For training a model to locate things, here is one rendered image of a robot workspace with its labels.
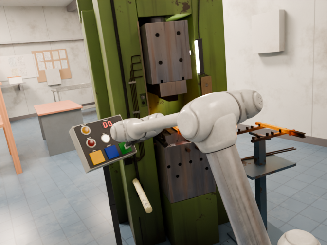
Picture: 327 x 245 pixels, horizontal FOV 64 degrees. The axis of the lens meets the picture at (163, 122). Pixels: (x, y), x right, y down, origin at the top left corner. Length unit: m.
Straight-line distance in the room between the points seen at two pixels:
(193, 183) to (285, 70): 3.01
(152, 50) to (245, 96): 1.03
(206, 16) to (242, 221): 1.60
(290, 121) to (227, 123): 3.92
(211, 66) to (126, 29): 0.71
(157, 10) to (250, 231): 1.57
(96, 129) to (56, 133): 3.60
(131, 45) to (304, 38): 3.05
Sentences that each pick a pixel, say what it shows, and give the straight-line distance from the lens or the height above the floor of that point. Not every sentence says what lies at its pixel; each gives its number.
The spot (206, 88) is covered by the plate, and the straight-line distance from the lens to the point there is 2.10.
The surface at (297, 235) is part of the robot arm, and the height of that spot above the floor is 0.87.
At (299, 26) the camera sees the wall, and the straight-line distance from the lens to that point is 4.50.
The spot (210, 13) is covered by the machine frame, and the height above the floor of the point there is 1.82.
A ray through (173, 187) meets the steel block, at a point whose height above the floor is 0.59.
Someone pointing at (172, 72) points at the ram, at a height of 1.43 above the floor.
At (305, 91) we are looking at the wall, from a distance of 4.50.
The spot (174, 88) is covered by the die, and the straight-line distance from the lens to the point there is 1.88.
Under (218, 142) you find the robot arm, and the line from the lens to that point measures 0.81.
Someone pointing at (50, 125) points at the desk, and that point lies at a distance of 5.21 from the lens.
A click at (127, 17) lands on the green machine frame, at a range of 1.96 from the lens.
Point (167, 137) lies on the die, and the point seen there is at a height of 0.97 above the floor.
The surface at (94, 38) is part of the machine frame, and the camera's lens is 2.36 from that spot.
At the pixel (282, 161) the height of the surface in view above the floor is 0.68.
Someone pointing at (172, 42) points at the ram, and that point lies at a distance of 1.87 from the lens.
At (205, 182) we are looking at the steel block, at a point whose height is 0.57.
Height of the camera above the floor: 1.53
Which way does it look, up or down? 14 degrees down
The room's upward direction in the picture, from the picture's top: 7 degrees counter-clockwise
